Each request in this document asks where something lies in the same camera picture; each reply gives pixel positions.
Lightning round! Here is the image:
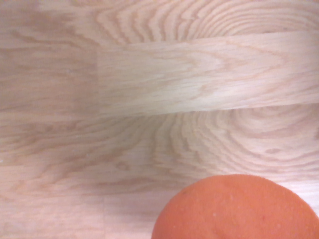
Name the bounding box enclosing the orange fruit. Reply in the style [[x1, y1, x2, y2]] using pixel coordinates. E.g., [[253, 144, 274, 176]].
[[151, 174, 319, 239]]

